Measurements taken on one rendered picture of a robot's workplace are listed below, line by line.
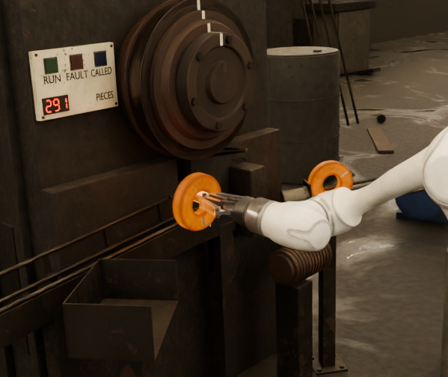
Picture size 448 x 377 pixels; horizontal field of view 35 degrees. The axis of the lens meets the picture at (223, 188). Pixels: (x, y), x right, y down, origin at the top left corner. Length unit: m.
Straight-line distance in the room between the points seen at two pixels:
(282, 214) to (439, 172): 0.58
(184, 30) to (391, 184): 0.79
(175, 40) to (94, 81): 0.25
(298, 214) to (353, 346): 1.30
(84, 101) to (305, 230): 0.74
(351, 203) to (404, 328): 1.37
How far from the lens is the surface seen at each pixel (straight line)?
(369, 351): 2.87
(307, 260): 2.40
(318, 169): 2.45
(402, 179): 1.51
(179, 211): 1.87
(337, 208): 1.76
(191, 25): 2.04
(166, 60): 1.99
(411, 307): 3.23
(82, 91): 2.01
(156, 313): 1.83
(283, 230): 1.68
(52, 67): 1.95
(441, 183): 1.19
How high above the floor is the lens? 1.41
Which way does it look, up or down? 17 degrees down
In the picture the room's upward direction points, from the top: 2 degrees counter-clockwise
